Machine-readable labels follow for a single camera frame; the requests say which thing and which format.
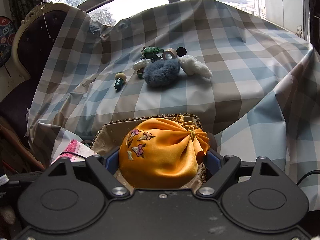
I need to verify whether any pink white cloth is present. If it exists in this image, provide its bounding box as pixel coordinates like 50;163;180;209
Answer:
51;139;97;164

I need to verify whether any yellow embroidered satin pouch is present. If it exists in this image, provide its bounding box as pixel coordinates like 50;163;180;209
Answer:
119;115;210;189

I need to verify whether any blue-grey furry plush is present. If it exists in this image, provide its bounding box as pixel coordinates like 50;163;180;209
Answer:
143;59;181;88

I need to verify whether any woven lined storage basket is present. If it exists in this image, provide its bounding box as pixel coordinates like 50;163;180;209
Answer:
91;114;210;189

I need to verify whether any green beige mushroom stamp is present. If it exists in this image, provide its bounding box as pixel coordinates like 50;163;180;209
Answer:
114;73;127;90

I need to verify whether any checkered blue brown cloth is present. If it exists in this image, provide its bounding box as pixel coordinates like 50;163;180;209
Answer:
27;0;319;210

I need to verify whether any white fluffy plush toy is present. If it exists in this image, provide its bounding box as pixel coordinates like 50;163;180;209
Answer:
177;55;213;79

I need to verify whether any black mushroom knob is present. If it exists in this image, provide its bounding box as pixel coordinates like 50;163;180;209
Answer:
176;47;187;57

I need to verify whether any green plush toy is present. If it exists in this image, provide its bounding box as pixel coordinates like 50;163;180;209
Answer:
140;47;164;61

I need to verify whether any beige tape roll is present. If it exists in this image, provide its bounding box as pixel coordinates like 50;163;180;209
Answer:
162;48;177;60

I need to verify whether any ornate cream dark chair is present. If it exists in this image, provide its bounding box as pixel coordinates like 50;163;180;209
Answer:
1;2;70;175

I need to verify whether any colourful dart board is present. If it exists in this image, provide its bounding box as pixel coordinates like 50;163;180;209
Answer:
0;16;16;67

